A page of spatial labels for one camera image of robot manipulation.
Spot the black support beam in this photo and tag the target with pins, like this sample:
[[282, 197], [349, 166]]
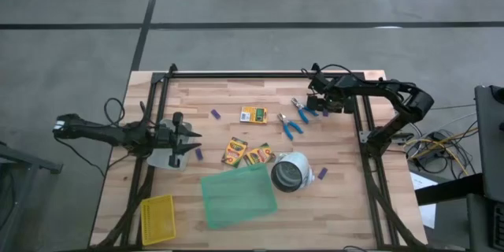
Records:
[[449, 189]]

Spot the white paper sheet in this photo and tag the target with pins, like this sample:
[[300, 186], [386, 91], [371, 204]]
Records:
[[423, 183]]

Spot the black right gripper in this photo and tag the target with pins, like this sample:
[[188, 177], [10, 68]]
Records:
[[330, 90]]

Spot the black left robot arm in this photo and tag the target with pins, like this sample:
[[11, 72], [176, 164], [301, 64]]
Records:
[[94, 132]]

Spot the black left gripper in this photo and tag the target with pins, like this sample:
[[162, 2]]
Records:
[[175, 141]]

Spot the grey metal stand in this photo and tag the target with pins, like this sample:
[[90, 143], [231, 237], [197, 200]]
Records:
[[23, 157]]

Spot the light grey plastic bin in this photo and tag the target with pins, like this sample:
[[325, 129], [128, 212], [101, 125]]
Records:
[[157, 161]]

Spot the yellow plastic mesh basket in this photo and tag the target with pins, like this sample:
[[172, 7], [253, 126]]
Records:
[[157, 220]]

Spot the grey metal corner bracket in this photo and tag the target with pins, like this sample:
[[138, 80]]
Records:
[[364, 136]]

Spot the translucent green plastic bin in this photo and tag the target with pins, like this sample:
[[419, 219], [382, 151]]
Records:
[[236, 197]]

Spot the white cylindrical desk lamp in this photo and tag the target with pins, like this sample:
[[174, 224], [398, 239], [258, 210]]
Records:
[[303, 163]]

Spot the black equipment cabinet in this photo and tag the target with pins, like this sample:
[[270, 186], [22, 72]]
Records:
[[490, 145]]

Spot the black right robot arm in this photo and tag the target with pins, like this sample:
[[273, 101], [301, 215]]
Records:
[[413, 100]]

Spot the yellow Crayola crayon box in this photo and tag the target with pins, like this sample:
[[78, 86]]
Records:
[[260, 155], [254, 114], [234, 153]]

